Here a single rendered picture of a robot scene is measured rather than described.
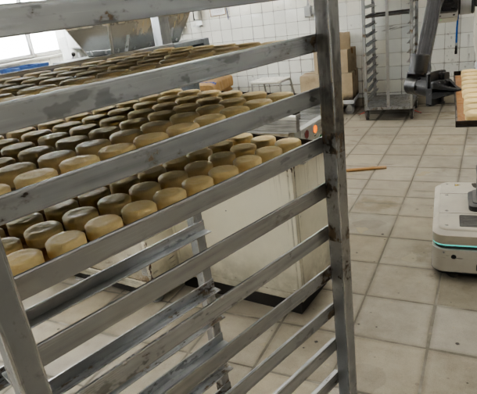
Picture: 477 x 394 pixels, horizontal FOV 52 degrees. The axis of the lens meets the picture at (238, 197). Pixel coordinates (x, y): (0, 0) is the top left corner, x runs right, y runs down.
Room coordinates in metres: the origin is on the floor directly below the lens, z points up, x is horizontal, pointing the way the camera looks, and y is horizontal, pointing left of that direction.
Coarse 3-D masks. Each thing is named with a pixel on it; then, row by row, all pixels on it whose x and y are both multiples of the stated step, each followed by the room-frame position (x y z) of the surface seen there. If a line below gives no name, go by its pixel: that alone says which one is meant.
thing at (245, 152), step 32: (192, 160) 0.87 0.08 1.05; (224, 160) 0.83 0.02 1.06; (256, 160) 0.79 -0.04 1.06; (96, 192) 0.73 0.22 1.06; (128, 192) 0.75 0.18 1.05; (160, 192) 0.69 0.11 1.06; (192, 192) 0.70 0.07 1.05; (32, 224) 0.64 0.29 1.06; (64, 224) 0.64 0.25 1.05; (96, 224) 0.60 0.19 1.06; (32, 256) 0.53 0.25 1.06
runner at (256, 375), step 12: (324, 312) 0.84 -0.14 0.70; (312, 324) 0.81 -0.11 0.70; (300, 336) 0.79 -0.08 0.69; (288, 348) 0.76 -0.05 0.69; (264, 360) 0.72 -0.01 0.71; (276, 360) 0.73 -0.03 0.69; (252, 372) 0.69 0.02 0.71; (264, 372) 0.71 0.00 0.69; (240, 384) 0.67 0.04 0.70; (252, 384) 0.69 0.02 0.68
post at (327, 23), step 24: (336, 0) 0.86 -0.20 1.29; (336, 24) 0.86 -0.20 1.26; (336, 48) 0.85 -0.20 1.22; (336, 72) 0.85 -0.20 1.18; (336, 96) 0.85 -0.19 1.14; (336, 120) 0.85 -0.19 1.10; (336, 144) 0.84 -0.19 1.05; (336, 168) 0.84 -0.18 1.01; (336, 192) 0.85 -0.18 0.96; (336, 216) 0.85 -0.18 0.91; (336, 240) 0.85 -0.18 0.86; (336, 264) 0.85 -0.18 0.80; (336, 288) 0.86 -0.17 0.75; (336, 312) 0.86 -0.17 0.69; (336, 336) 0.86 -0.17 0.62
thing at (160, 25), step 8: (160, 16) 1.17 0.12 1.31; (152, 24) 1.19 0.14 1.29; (160, 24) 1.17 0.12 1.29; (168, 24) 1.19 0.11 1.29; (160, 32) 1.17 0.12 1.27; (168, 32) 1.18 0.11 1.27; (160, 40) 1.17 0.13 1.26; (168, 40) 1.18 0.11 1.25; (200, 216) 1.19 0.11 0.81; (200, 240) 1.18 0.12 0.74; (192, 248) 1.19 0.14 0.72; (200, 248) 1.17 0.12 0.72; (208, 272) 1.18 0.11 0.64; (200, 280) 1.18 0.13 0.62; (208, 280) 1.18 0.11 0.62; (216, 328) 1.18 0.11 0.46; (208, 336) 1.19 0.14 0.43; (224, 376) 1.18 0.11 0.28; (224, 384) 1.18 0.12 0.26
